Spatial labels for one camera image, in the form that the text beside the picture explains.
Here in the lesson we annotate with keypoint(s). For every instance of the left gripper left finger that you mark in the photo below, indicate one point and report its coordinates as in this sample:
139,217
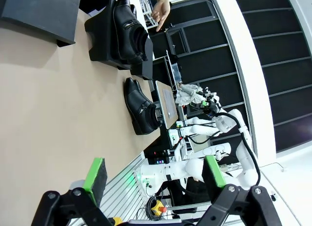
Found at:
96,177

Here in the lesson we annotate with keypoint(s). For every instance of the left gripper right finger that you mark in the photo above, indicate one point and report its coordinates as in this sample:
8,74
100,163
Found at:
212,172

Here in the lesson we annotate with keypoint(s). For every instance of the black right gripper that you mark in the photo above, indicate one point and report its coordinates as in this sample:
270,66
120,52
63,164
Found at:
212,108

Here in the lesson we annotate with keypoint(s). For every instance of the black pebbled leather shoe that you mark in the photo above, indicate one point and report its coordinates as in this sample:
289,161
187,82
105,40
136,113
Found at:
124,35
133,10

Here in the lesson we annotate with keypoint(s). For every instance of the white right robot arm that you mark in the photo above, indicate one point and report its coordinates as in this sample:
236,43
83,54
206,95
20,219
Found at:
178,171

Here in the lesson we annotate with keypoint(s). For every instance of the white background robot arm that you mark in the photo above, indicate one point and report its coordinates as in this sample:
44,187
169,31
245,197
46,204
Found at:
200,128
207,151

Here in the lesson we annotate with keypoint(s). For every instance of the dark grey shoe stand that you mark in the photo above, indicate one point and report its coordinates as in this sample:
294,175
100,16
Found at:
41,11
146,62
102,40

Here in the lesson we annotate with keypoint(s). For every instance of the person's left hand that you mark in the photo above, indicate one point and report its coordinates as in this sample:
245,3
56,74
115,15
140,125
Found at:
162,11

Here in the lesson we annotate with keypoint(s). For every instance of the grey white cloth pile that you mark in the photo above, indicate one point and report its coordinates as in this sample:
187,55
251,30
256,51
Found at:
186,94

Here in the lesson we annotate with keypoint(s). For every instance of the grey rectangular table mat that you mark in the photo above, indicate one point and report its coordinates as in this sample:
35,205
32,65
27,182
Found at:
169,104

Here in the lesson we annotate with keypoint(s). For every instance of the white robot control box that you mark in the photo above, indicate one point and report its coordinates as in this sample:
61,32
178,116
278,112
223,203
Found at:
174,137

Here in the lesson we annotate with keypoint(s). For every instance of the light wooden background table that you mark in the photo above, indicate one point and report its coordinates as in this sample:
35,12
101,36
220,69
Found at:
159,94

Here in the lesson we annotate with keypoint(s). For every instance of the black controller box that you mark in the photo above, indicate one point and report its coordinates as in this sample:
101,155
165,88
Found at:
156,148

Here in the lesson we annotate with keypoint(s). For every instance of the yellow emergency stop button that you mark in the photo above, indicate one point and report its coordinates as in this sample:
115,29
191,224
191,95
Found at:
158,206

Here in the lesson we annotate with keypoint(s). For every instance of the black perforated buckle shoe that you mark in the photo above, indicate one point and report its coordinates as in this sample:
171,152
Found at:
136,106
138,86

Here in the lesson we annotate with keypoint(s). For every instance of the white shelf unit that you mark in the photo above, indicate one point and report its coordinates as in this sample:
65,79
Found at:
146,13

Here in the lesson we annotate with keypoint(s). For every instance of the aluminium profile frame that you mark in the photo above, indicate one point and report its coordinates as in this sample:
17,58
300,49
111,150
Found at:
122,194

